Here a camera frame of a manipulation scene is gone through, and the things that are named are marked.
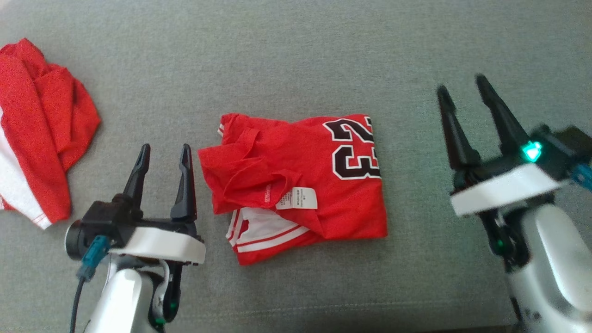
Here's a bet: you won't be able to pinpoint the red basketball jersey number 23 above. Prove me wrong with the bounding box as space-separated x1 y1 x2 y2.
198 112 388 266

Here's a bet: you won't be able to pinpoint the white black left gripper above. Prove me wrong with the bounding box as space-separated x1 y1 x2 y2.
109 143 206 265

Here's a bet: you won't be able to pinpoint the teal right cable connector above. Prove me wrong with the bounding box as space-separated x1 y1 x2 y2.
571 163 592 191

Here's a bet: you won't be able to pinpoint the red shorts with white stripe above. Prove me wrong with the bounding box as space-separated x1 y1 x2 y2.
0 38 101 230

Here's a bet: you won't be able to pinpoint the teal cable connector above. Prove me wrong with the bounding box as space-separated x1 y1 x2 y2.
571 163 592 191
76 235 111 282

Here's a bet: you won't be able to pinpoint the teal left cable connector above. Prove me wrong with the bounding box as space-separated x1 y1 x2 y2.
76 235 111 282

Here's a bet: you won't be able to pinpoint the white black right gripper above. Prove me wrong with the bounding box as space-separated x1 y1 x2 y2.
436 74 574 218

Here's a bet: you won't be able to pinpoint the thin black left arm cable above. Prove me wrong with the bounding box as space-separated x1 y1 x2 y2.
69 277 86 333

